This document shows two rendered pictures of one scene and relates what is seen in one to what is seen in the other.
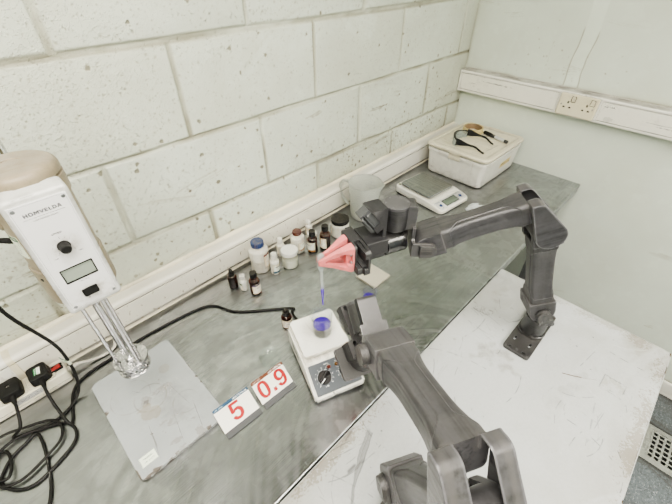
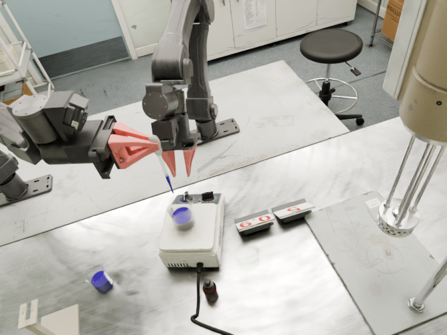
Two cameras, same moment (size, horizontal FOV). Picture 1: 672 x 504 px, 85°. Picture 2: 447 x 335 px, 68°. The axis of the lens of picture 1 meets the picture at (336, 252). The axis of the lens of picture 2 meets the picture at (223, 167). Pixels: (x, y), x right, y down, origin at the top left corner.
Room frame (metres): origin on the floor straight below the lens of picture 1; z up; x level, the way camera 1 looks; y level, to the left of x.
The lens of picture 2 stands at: (0.88, 0.38, 1.60)
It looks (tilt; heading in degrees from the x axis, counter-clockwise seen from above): 46 degrees down; 215
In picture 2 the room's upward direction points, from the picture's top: 11 degrees counter-clockwise
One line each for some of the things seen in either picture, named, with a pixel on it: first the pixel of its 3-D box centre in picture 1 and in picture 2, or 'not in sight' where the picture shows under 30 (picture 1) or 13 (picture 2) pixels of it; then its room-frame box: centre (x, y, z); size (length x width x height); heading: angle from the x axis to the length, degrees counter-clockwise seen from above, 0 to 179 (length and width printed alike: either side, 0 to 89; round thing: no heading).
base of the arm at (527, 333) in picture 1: (534, 323); (11, 185); (0.65, -0.55, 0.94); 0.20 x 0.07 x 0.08; 135
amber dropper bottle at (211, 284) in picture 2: (286, 317); (209, 288); (0.68, 0.14, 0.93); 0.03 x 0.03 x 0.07
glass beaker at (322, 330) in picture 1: (320, 323); (183, 213); (0.58, 0.04, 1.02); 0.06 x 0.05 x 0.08; 130
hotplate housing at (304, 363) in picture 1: (323, 350); (193, 226); (0.56, 0.03, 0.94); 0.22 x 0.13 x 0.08; 24
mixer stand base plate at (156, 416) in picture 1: (156, 400); (376, 253); (0.45, 0.43, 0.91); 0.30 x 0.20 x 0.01; 45
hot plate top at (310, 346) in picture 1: (318, 332); (189, 226); (0.59, 0.04, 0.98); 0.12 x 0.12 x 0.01; 24
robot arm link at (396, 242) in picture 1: (391, 238); (61, 146); (0.65, -0.12, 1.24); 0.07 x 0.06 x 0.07; 114
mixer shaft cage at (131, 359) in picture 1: (112, 329); (414, 179); (0.45, 0.43, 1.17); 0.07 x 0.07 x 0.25
